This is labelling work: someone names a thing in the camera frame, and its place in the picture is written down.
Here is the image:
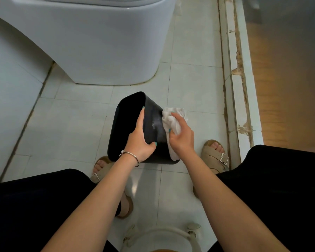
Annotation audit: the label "person's right hand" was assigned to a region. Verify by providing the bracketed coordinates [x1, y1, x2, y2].
[168, 112, 195, 158]

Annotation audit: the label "person's left hand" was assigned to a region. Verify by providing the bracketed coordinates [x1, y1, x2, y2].
[124, 106, 158, 165]

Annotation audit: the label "white cleaning cloth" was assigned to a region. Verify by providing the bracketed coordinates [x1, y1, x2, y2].
[161, 107, 189, 161]

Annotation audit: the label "black plastic waste bin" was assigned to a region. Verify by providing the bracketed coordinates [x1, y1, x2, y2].
[107, 91, 180, 165]

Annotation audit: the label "person's left forearm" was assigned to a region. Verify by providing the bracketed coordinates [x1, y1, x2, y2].
[41, 154, 138, 252]

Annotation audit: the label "person's right forearm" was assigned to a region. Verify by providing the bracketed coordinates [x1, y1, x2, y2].
[182, 148, 291, 252]

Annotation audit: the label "person's right beige sandal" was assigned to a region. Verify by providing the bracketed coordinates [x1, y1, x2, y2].
[193, 139, 230, 199]

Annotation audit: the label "person's beige sandal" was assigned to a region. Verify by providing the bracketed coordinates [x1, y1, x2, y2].
[90, 155, 134, 219]
[193, 139, 230, 199]

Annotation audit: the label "person's left beige sandal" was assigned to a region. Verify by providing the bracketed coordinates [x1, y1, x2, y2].
[90, 155, 134, 219]

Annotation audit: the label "person's black trousers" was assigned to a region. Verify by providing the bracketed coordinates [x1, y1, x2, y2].
[0, 145, 315, 252]

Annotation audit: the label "white door threshold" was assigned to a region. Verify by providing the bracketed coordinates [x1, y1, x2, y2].
[217, 0, 264, 170]

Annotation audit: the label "white toilet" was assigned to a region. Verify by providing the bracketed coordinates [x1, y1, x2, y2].
[0, 0, 179, 86]

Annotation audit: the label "white toilet seat lid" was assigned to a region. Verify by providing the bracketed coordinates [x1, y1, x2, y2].
[13, 0, 168, 8]

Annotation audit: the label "silver bracelet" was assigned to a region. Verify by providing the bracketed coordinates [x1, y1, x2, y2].
[118, 150, 140, 168]

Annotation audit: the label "white curved plastic strap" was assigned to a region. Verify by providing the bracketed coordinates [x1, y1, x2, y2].
[120, 223, 203, 252]

